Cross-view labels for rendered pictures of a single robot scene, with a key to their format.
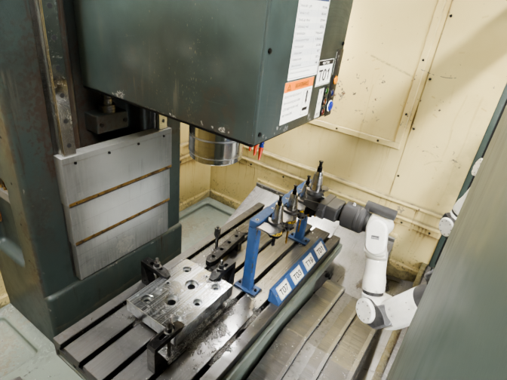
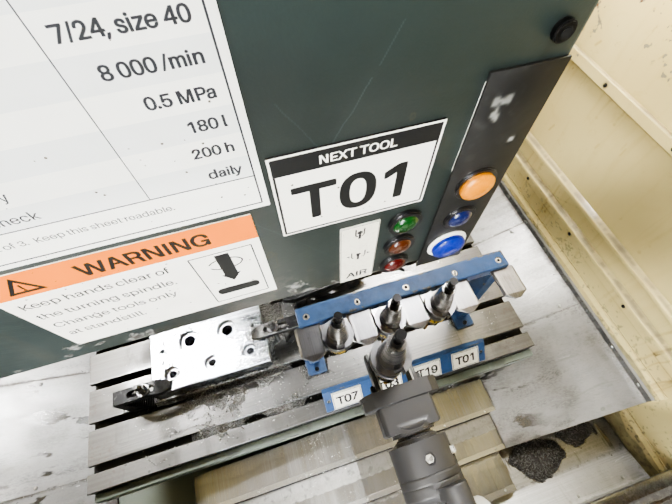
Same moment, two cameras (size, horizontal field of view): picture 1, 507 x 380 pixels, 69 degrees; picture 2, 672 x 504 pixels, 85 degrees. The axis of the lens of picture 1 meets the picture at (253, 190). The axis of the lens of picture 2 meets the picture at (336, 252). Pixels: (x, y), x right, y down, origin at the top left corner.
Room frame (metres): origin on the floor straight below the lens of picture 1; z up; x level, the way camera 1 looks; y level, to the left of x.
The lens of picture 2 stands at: (0.96, -0.25, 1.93)
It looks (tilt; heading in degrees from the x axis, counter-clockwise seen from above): 60 degrees down; 43
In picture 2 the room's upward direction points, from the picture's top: 1 degrees counter-clockwise
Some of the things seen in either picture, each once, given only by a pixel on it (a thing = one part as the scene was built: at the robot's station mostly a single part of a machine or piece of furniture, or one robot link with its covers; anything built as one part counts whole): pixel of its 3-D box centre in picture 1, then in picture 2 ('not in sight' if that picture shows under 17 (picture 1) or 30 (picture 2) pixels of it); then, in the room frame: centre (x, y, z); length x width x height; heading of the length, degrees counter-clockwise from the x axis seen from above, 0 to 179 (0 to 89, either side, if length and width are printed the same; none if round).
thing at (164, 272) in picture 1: (156, 273); not in sight; (1.05, 0.33, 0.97); 0.13 x 0.03 x 0.15; 59
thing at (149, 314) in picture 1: (181, 297); (210, 337); (0.95, 0.21, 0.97); 0.29 x 0.23 x 0.05; 149
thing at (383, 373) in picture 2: (314, 191); (390, 357); (1.12, -0.21, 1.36); 0.06 x 0.06 x 0.03
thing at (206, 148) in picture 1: (216, 136); not in sight; (1.01, 0.12, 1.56); 0.16 x 0.16 x 0.12
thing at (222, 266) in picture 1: (222, 274); (277, 330); (1.08, 0.08, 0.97); 0.13 x 0.03 x 0.15; 149
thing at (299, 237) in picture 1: (303, 213); (473, 291); (1.48, -0.25, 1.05); 0.10 x 0.05 x 0.30; 59
